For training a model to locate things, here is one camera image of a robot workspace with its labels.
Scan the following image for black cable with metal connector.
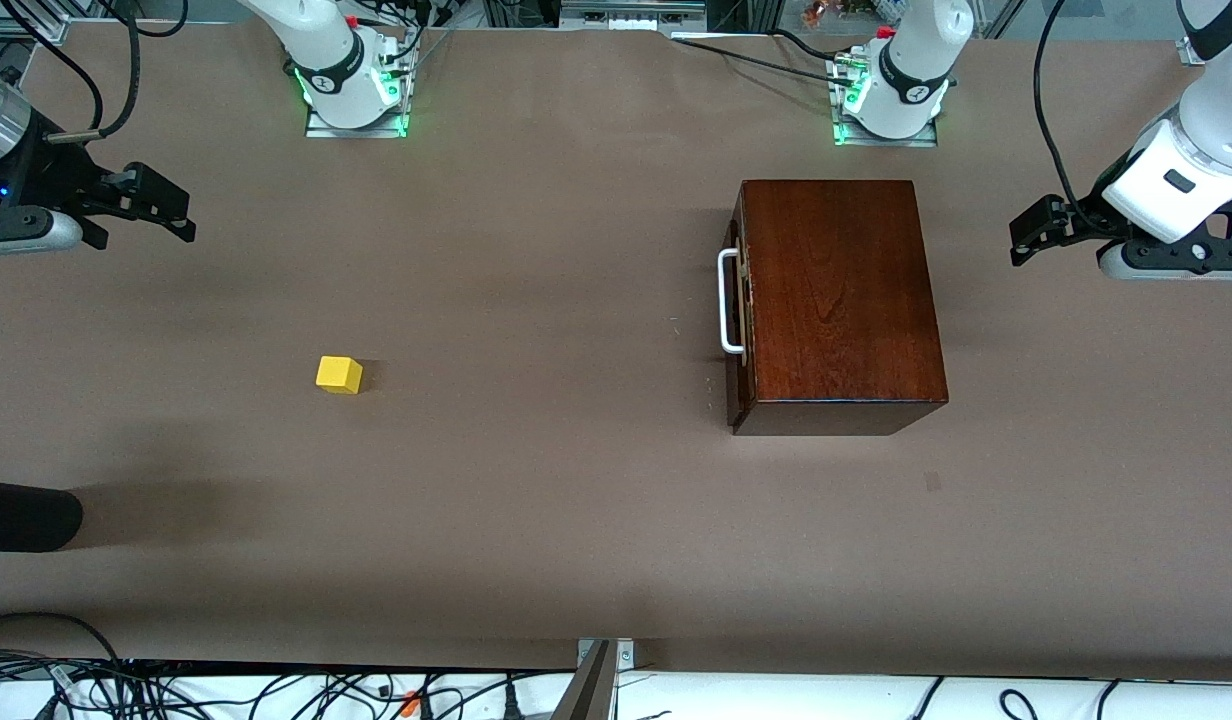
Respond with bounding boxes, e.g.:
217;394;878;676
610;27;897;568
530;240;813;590
44;0;189;143

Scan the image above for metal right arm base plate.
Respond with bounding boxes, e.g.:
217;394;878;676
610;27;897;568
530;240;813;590
304;35;411;139

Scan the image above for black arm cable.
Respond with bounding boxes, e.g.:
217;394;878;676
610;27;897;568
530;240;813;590
0;0;107;131
1032;0;1117;236

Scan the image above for black round-ended cylinder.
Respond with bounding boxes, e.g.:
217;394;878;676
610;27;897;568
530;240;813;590
0;480;84;553

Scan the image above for dark red wooden drawer cabinet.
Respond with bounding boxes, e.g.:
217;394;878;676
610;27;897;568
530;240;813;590
726;180;949;437

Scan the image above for dark angled metal bar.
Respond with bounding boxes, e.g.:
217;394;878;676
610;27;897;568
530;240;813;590
551;640;617;720

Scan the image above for grey power strip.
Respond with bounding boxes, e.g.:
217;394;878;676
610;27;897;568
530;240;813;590
559;0;709;31

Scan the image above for black cable bundle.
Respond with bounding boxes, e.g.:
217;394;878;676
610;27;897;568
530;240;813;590
0;655;577;720

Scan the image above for silver corner bracket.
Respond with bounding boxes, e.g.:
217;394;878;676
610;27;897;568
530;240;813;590
576;638;635;669

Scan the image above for black looped cable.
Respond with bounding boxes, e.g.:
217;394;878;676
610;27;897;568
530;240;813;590
0;612;127;681

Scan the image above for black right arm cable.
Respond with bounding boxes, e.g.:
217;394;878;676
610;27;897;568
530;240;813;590
0;0;107;131

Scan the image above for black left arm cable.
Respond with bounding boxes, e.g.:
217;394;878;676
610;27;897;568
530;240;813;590
1032;0;1117;236

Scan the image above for yellow wooden block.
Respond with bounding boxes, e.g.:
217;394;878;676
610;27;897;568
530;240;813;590
316;356;364;396

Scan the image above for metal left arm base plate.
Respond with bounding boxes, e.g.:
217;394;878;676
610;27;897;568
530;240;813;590
831;55;939;148

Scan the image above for black cable across table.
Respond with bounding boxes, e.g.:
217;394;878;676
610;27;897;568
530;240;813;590
671;28;862;86

